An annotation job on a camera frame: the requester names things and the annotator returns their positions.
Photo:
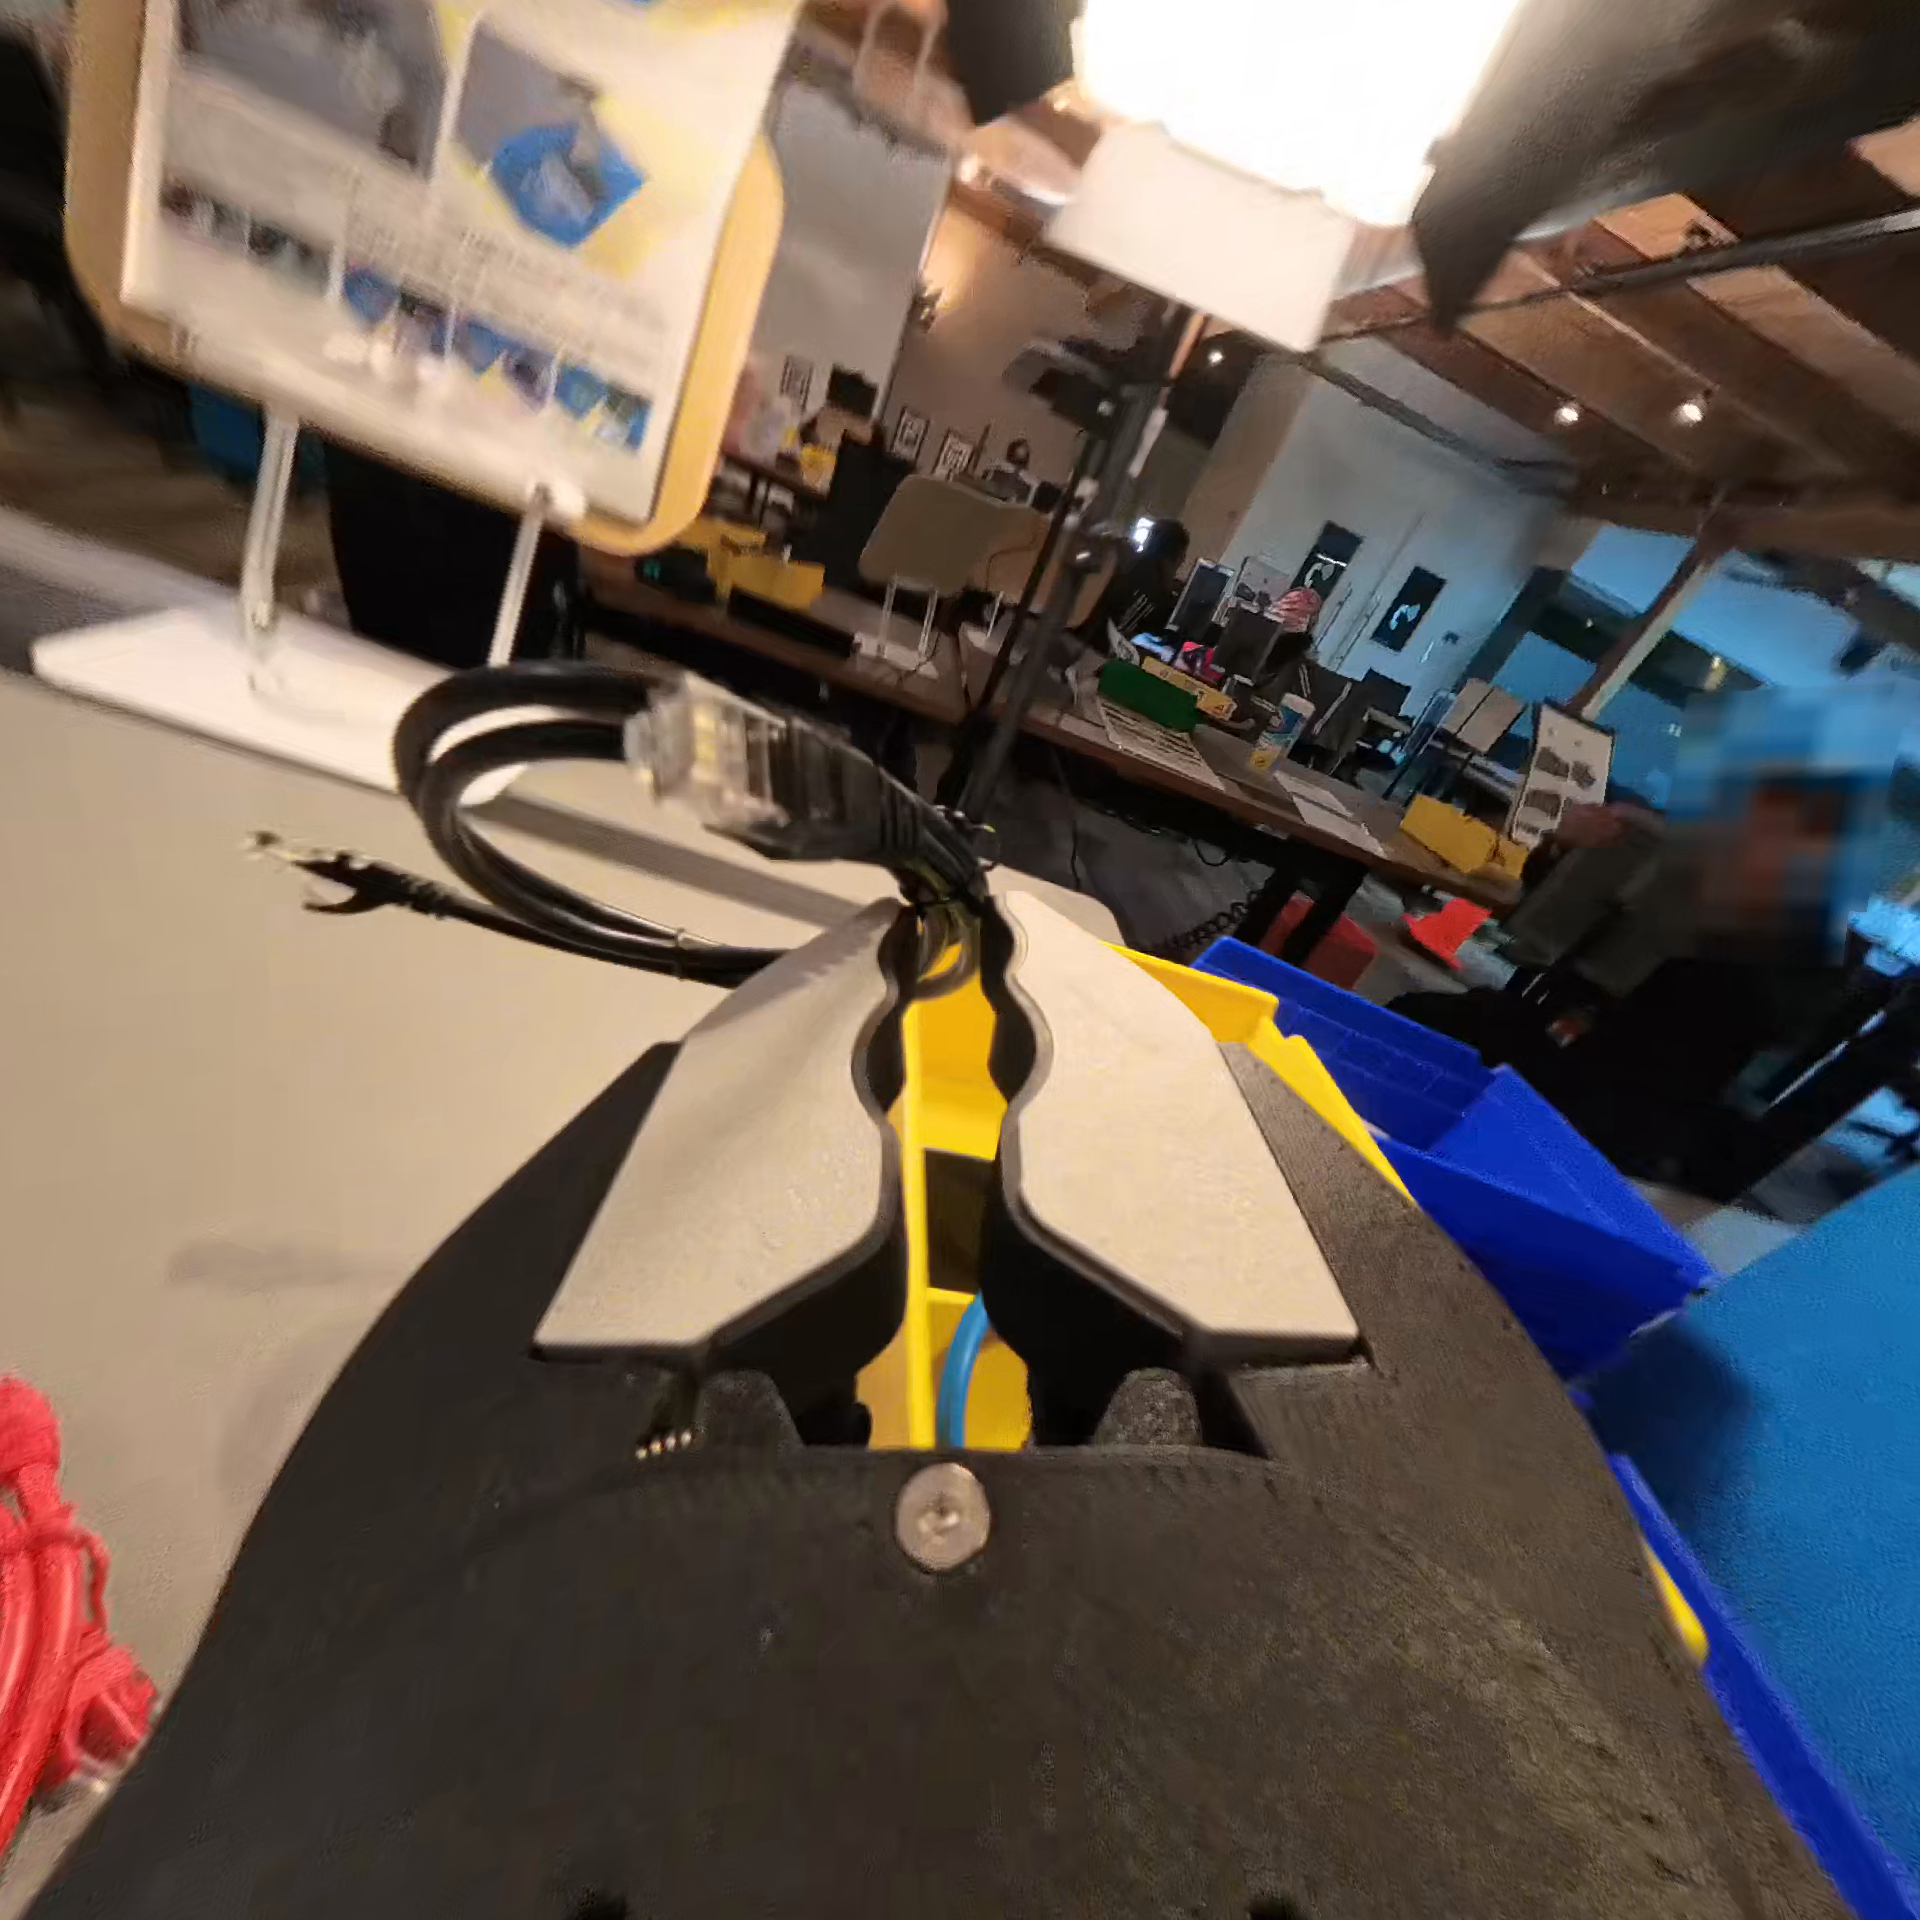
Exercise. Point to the studio light on tripod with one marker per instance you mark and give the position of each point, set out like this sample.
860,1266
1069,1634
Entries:
1277,90

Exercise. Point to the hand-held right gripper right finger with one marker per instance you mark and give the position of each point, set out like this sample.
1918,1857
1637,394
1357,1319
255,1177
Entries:
1172,1184

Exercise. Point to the blue plastic bin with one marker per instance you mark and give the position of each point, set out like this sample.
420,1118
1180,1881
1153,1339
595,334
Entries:
1441,1142

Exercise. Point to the green plastic bin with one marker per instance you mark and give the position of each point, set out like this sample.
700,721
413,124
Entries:
1172,698

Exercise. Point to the instruction board on white stand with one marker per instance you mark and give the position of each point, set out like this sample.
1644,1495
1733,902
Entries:
452,194

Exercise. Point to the framed picture sign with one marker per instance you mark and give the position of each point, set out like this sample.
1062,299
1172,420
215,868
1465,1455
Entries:
1565,774

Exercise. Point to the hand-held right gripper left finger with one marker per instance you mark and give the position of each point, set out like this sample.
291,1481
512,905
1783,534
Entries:
735,1184

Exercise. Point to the grey board on stand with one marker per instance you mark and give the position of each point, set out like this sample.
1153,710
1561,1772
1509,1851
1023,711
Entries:
945,556

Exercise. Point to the small yellow bin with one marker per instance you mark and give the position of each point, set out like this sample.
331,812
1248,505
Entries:
764,570
1463,839

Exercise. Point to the white blue cup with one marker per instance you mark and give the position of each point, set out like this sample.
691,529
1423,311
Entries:
1283,735

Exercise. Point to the yellow plastic bin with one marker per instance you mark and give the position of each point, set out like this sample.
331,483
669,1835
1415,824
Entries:
945,1080

